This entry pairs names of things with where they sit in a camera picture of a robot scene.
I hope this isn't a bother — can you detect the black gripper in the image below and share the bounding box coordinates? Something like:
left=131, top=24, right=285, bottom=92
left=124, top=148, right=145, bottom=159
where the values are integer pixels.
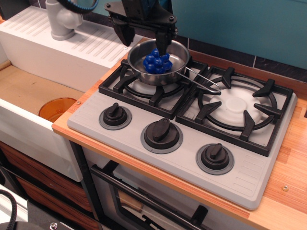
left=105, top=0, right=177, bottom=56

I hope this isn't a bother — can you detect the blue toy blueberry cluster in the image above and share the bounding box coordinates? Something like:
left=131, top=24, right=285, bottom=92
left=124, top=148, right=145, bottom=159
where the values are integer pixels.
left=143, top=48, right=173, bottom=74

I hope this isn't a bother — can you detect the stainless steel pan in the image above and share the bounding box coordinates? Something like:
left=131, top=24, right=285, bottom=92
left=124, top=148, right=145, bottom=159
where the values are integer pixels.
left=127, top=39, right=221, bottom=93

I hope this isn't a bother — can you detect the black blue robot arm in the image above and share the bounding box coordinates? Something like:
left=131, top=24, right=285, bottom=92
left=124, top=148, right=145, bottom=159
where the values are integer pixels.
left=105, top=0, right=177, bottom=55

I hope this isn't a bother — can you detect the black left stove knob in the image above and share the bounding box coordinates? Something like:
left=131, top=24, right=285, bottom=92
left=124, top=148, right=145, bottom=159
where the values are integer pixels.
left=99, top=103, right=132, bottom=130

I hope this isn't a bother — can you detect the black stove knob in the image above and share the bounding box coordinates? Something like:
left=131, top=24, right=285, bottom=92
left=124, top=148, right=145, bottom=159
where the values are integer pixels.
left=141, top=118, right=183, bottom=154
left=196, top=143, right=235, bottom=175
left=99, top=103, right=132, bottom=130

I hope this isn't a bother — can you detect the black middle stove knob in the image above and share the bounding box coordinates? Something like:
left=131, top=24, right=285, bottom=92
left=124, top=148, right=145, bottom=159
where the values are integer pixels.
left=141, top=118, right=183, bottom=154

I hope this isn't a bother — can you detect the black right stove knob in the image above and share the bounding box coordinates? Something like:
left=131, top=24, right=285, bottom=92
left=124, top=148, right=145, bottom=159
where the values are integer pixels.
left=196, top=143, right=235, bottom=175

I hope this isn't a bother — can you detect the grey toy stove top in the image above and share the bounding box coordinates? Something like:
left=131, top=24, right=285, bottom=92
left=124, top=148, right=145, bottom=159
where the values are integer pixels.
left=66, top=45, right=298, bottom=211

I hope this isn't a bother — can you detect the black left burner grate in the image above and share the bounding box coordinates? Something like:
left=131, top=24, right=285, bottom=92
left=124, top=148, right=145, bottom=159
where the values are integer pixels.
left=99, top=56, right=208, bottom=119

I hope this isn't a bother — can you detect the black burner grate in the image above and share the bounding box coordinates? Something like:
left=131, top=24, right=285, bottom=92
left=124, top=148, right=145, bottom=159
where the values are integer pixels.
left=176, top=66, right=297, bottom=157
left=99, top=56, right=208, bottom=119

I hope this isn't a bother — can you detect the grey toy faucet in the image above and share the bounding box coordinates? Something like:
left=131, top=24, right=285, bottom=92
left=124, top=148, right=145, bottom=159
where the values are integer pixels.
left=46, top=0, right=83, bottom=41

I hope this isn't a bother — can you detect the white toy sink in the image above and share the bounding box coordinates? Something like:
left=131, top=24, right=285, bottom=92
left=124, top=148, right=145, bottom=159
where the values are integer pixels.
left=0, top=6, right=129, bottom=182

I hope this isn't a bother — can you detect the orange plastic bowl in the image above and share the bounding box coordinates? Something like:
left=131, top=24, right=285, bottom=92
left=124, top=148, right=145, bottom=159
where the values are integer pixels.
left=38, top=97, right=76, bottom=122

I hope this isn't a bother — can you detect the black right burner grate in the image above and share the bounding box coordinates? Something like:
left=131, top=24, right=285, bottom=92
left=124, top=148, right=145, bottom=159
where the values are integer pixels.
left=176, top=66, right=297, bottom=157

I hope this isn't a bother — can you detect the toy oven door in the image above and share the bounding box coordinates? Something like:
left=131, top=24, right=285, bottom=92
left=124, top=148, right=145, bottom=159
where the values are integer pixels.
left=90, top=161, right=246, bottom=230

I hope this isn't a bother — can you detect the wooden drawer front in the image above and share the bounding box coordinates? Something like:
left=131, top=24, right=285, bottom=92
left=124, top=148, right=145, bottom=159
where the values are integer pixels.
left=0, top=143, right=101, bottom=230

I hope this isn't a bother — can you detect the black braided cable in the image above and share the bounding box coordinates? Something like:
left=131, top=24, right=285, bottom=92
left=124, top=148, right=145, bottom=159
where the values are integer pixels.
left=0, top=189, right=18, bottom=230

